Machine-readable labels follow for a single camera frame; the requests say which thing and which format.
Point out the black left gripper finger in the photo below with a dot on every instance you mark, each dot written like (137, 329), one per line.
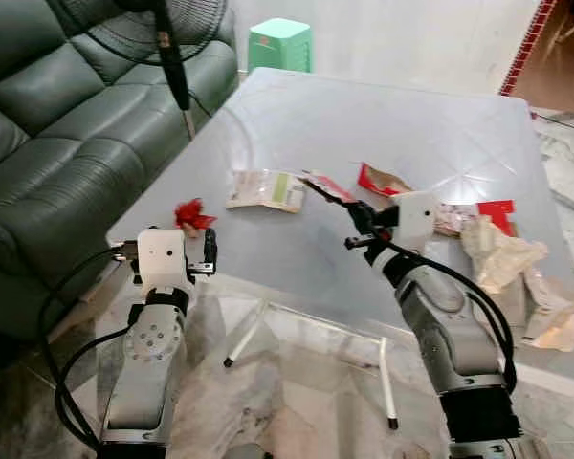
(210, 244)

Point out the white green paper packet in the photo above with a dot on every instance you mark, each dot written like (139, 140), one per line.
(263, 189)

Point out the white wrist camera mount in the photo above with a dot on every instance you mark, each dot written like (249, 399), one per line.
(416, 220)
(163, 258)

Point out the dark green leather sofa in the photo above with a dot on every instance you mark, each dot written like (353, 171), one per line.
(67, 124)

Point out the red white snack packet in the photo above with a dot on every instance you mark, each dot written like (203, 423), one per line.
(327, 185)

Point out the brick pattern pillar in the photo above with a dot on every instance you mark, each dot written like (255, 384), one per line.
(531, 48)

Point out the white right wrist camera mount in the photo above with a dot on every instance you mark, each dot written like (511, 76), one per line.
(416, 220)

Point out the red brown torn wrapper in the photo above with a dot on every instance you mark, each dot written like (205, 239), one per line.
(375, 179)

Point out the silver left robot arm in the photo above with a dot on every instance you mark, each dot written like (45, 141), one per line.
(148, 344)

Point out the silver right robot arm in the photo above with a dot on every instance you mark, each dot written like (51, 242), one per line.
(450, 325)

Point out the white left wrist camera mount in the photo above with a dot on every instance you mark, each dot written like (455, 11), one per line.
(163, 258)

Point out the white folding table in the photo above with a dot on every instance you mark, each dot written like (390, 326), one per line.
(364, 124)

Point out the green plastic stool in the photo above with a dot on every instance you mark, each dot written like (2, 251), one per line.
(279, 48)

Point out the printed wrapper with red flap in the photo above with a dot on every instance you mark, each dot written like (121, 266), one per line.
(493, 215)

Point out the red crumpled wrapper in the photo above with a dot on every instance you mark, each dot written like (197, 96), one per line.
(191, 215)

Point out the black standing fan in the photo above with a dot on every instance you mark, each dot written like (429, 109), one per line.
(170, 57)

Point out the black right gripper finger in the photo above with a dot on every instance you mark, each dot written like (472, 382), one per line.
(362, 216)

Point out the crumpled beige paper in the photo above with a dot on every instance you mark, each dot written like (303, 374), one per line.
(497, 258)

